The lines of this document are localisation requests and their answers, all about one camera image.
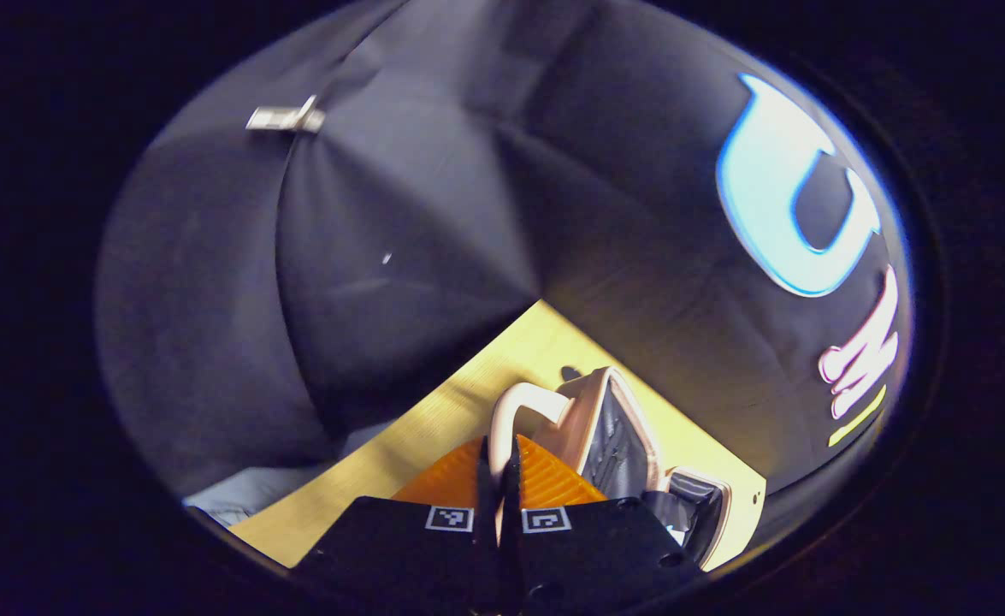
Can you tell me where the black backdrop cloth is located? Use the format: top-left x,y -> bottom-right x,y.
95,0 -> 915,499

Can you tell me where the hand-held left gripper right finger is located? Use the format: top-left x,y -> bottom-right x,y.
501,434 -> 710,613

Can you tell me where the pink suitcase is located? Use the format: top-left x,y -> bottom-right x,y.
488,365 -> 766,572

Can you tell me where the pale blue cloth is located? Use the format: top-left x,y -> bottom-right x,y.
182,423 -> 392,529

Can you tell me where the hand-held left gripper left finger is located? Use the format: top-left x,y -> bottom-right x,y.
292,435 -> 504,613

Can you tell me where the small white clip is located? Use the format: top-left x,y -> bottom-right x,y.
245,94 -> 328,135

